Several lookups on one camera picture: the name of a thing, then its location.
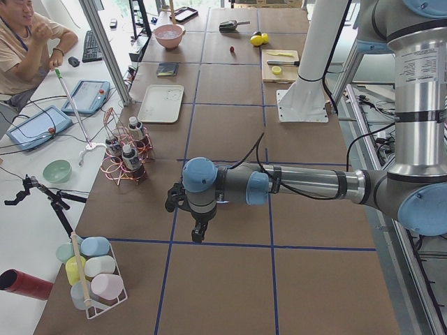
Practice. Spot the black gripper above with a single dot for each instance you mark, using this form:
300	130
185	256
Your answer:
202	216

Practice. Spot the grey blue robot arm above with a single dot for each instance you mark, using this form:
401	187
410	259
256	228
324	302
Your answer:
413	189

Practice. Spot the dark tea bottle front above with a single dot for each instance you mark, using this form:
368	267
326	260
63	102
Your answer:
133	163

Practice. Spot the dark tea bottle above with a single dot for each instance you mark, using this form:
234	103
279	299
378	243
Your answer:
137	132
114	147
133	163

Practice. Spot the white cup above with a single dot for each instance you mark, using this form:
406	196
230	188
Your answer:
100	265

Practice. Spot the pink cup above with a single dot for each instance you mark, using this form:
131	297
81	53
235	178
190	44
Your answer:
107	286

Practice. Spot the light blue cup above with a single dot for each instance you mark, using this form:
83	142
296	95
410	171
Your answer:
95	246

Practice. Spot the dark tea bottle middle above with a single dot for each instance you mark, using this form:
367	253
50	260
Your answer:
114	147

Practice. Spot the dark tea bottle back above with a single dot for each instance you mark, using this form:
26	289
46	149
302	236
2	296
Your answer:
137	132

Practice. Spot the yellow cup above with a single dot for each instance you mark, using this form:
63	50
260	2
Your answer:
72	272

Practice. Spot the cream bear tray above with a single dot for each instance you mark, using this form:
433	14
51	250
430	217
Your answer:
161	104

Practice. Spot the white grabber stick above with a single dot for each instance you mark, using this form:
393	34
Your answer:
90	145

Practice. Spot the black tripod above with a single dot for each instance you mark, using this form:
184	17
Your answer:
56	199

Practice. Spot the green bowl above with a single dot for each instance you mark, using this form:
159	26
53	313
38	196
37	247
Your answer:
57	172

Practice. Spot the grey folded cloth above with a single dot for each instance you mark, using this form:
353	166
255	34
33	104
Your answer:
167	69

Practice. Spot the blue tablet far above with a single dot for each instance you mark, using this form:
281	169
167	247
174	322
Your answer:
90	95

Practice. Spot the blue tablet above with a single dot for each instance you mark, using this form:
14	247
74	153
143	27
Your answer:
90	95
39	128

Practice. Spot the lemon half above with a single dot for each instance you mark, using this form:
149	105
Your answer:
276	70

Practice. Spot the blue tablet near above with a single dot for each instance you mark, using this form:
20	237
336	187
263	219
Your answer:
39	128

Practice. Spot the wooden cutting board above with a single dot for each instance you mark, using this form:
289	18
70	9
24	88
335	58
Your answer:
280	66

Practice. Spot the red cylinder tube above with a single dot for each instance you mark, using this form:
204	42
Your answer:
20	283

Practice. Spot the yellow plastic knife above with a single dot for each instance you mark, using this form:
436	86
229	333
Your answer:
283	54

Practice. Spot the pink bowl of ice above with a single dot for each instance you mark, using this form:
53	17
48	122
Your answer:
169	35

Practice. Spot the whole yellow lemon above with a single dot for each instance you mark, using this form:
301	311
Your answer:
257	40

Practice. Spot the dark green scoop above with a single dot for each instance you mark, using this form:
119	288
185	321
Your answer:
231	25

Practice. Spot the black keyboard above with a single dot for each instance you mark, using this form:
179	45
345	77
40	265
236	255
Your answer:
91	50

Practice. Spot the black mouse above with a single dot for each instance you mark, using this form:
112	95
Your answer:
73	61

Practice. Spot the black tray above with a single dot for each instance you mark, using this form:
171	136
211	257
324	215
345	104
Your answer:
183	14

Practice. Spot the seated person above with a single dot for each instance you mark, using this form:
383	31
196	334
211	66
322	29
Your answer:
31	46

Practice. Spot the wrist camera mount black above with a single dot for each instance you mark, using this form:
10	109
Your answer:
177	199

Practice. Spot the copper wire bottle rack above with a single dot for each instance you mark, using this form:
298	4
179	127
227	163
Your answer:
114	168

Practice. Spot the white wire cup rack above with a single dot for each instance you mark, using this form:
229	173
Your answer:
81	295

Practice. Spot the white camera mast with base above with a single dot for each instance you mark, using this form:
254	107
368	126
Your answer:
304	101

